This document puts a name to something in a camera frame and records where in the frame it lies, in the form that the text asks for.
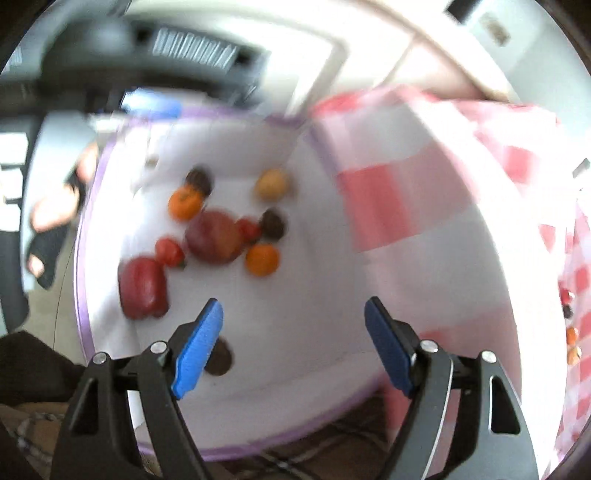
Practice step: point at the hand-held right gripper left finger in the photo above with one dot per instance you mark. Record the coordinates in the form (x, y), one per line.
(198, 350)

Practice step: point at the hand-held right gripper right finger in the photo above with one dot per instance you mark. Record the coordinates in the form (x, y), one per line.
(388, 350)

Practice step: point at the dark passion fruit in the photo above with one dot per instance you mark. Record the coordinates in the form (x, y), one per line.
(567, 313)
(222, 357)
(273, 224)
(199, 180)

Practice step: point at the dark red apple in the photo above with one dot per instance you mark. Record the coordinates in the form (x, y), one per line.
(143, 288)

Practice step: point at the white bin with purple rim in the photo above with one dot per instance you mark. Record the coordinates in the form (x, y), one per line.
(295, 323)

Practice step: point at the orange tangerine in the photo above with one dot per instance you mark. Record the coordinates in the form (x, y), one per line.
(185, 205)
(572, 334)
(262, 259)

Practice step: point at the red white checkered tablecloth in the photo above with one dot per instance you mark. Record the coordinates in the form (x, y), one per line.
(392, 203)

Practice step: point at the yellow striped melon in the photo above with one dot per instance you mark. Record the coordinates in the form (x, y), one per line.
(575, 354)
(272, 184)

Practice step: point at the person's left hand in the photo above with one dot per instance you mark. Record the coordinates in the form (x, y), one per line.
(51, 212)

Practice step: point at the plaid blanket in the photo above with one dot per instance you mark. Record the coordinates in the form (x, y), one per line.
(323, 443)

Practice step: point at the dark cloth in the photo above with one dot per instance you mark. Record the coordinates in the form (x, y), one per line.
(32, 369)

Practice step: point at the small red tomato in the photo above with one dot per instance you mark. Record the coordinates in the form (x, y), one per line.
(564, 295)

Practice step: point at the blue box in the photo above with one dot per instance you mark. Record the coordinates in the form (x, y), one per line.
(152, 104)

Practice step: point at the black appliance with grille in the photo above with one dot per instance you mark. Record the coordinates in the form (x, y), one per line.
(138, 46)

